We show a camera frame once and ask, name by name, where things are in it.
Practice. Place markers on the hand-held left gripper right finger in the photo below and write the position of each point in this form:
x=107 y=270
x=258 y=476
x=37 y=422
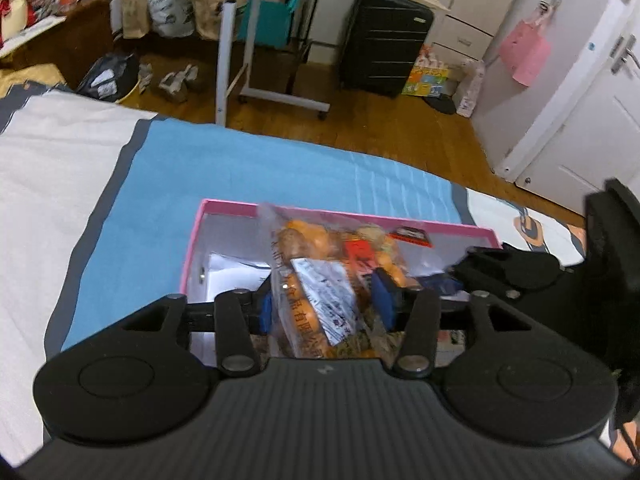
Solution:
x=384 y=300

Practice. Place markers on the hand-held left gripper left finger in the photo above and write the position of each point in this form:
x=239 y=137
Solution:
x=266 y=312

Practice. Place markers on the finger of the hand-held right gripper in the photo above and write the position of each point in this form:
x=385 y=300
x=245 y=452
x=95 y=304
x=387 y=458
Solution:
x=442 y=284
x=520 y=265

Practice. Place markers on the clear bag of orange snacks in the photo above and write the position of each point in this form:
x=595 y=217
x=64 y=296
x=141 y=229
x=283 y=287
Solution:
x=320 y=260

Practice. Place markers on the pink cardboard box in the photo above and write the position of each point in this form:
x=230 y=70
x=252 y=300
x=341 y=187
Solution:
x=210 y=225

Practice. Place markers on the red and black snack packet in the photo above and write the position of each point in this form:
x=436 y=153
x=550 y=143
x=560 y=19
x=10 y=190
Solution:
x=411 y=236

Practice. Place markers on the blue and white printed blanket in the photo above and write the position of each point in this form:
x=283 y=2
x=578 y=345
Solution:
x=225 y=160

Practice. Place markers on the white wardrobe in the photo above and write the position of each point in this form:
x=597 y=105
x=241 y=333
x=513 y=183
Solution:
x=565 y=100

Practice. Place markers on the black slipper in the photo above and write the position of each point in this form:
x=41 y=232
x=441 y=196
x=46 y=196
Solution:
x=442 y=105

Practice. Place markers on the white and pink package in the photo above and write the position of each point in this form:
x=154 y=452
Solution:
x=470 y=90

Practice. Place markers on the colourful carton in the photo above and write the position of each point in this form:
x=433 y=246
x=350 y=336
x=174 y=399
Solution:
x=432 y=77

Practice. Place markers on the pink hanging bag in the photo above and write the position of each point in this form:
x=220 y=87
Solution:
x=525 y=52

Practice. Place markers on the white drawer cabinet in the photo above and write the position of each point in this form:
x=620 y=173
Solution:
x=465 y=25

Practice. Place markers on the grey shoe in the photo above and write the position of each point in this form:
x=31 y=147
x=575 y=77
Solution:
x=145 y=77
x=177 y=82

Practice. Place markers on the black suitcase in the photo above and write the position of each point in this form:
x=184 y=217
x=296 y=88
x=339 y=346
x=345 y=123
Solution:
x=385 y=40

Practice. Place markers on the white-legged rolling desk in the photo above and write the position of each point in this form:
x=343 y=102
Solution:
x=227 y=60

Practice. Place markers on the black bag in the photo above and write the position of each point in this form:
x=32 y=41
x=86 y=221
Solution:
x=107 y=77

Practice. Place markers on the teal chair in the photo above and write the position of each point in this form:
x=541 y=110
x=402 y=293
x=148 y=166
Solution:
x=267 y=22

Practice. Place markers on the brown paper bag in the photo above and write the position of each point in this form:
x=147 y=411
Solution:
x=139 y=7
x=212 y=7

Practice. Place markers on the white plastic bag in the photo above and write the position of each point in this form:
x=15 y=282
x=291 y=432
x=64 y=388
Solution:
x=170 y=15

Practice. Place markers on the yellow quilt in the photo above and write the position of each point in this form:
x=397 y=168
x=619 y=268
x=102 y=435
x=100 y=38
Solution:
x=30 y=80

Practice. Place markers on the dark wooden nightstand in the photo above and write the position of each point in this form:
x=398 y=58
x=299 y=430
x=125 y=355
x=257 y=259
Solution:
x=75 y=35

